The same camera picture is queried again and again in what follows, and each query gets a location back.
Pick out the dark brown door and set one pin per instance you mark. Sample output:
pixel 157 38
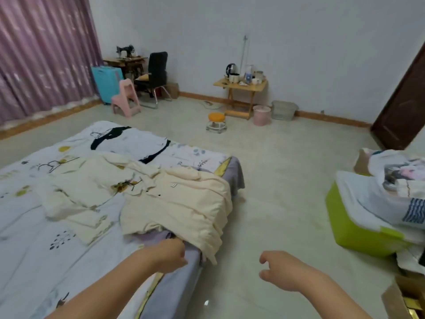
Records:
pixel 405 112

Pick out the white cloth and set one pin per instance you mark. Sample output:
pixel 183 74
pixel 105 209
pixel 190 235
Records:
pixel 410 259

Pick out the white bowl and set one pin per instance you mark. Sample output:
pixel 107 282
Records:
pixel 256 81

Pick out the white printed t-shirt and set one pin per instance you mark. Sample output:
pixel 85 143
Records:
pixel 132 142

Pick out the pink plastic chair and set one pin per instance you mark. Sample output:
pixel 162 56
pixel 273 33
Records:
pixel 126 102

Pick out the blue cup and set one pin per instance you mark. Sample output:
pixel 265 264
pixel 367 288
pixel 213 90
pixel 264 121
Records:
pixel 248 78

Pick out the white jug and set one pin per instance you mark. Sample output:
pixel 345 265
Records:
pixel 249 69

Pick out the brown cardboard box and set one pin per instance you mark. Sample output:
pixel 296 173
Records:
pixel 362 162

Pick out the green bin white bag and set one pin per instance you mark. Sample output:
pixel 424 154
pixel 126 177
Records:
pixel 348 229

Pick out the black office chair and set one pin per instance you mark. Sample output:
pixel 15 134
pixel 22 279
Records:
pixel 157 69

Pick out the wooden folding table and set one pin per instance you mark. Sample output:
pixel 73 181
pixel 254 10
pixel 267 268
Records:
pixel 242 86

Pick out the white power strip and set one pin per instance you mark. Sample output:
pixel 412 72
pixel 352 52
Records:
pixel 210 104

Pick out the person's right forearm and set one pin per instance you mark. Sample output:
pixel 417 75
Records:
pixel 335 299

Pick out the white leaf print quilt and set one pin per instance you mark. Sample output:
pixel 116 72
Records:
pixel 49 235

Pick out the person's left hand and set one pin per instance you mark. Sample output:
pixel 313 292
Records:
pixel 167 255

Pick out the stack of white dishes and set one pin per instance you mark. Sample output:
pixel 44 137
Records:
pixel 259 74

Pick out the pink plastic bucket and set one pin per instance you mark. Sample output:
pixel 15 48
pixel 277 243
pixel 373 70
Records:
pixel 261 116

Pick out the person's left forearm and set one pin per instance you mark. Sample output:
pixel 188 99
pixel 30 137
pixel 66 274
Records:
pixel 106 292

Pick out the grey plastic tray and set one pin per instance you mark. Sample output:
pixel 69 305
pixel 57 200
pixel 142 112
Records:
pixel 284 111

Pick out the open cardboard box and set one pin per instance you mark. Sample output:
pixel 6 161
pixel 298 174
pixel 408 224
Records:
pixel 395 299

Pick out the cream lace-up knit sweater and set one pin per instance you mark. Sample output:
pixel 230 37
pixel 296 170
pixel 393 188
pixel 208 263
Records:
pixel 86 225

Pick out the purple curtain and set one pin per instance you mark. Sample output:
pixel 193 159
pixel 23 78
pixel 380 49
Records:
pixel 43 53

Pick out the black sewing machine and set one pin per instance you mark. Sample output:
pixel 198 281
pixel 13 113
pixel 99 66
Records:
pixel 125 51

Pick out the person's right hand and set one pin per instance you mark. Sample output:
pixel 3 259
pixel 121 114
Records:
pixel 289 272

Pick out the black t-shirt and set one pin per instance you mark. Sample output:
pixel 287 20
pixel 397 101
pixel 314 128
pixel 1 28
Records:
pixel 106 134

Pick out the pale yellow polo shirt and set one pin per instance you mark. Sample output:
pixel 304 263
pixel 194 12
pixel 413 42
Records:
pixel 186 202

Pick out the pile of clothes on bin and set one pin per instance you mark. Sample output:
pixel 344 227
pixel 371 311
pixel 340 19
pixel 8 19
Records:
pixel 382 202

